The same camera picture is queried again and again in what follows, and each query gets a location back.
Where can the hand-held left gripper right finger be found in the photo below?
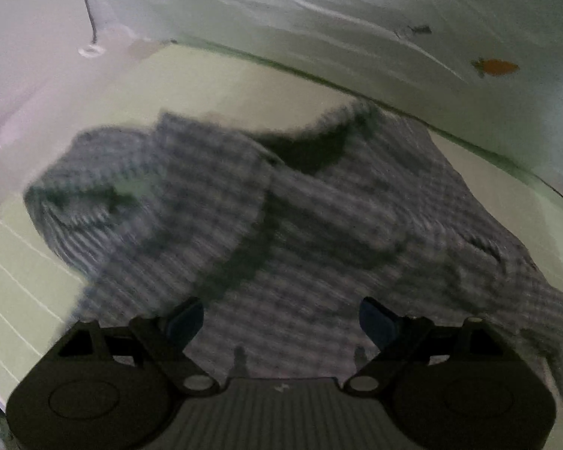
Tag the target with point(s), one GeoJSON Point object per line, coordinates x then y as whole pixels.
{"type": "Point", "coordinates": [377, 321]}

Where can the light green bed mat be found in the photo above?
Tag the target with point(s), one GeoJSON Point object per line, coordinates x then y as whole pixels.
{"type": "Point", "coordinates": [262, 89]}

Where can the white carrot print mosquito net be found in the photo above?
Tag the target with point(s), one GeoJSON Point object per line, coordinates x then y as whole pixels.
{"type": "Point", "coordinates": [338, 4]}

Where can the blue white checked shirt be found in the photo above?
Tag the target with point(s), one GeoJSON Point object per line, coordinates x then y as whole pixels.
{"type": "Point", "coordinates": [309, 243]}

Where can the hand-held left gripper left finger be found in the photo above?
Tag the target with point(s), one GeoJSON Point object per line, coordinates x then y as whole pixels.
{"type": "Point", "coordinates": [186, 319]}

